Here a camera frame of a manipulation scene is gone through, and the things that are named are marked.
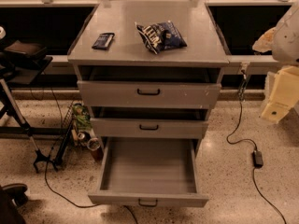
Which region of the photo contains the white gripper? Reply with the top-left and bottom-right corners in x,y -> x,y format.
260,65 -> 299,124

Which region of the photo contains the grey bottom drawer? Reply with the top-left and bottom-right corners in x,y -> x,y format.
89,137 -> 208,207

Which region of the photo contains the grey drawer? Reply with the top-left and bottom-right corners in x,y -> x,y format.
91,107 -> 208,139
89,137 -> 208,207
78,66 -> 221,109

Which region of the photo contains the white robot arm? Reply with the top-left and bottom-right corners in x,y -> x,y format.
252,2 -> 299,123

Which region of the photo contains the grey drawer cabinet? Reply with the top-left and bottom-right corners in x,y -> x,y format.
68,0 -> 228,141

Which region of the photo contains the grey middle drawer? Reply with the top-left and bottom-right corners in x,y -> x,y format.
91,107 -> 208,139

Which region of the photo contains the grey top drawer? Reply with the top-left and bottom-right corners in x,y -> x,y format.
78,66 -> 221,109

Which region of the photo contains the black power adapter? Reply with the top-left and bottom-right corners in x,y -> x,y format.
252,150 -> 263,168

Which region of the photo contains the blue chip bag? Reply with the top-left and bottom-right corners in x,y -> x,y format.
135,21 -> 187,54

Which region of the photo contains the brown glass bottle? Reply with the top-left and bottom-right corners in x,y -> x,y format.
87,137 -> 103,161

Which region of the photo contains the small dark blue packet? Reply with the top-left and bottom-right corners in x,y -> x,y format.
92,33 -> 115,50

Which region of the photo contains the green snack bag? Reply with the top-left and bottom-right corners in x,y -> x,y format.
72,103 -> 92,131

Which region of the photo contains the metal can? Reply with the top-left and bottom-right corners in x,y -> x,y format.
78,132 -> 88,142

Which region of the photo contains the black tripod stand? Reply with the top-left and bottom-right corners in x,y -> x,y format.
0,26 -> 52,173

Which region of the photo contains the dark object bottom left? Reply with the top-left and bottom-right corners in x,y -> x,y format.
0,183 -> 28,224

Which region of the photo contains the black power cable right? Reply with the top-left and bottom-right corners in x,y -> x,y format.
225,66 -> 288,224

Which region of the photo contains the wire basket rack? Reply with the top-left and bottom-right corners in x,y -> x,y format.
54,102 -> 75,166

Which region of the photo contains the black floor cable left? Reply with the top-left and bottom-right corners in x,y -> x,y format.
28,84 -> 139,224

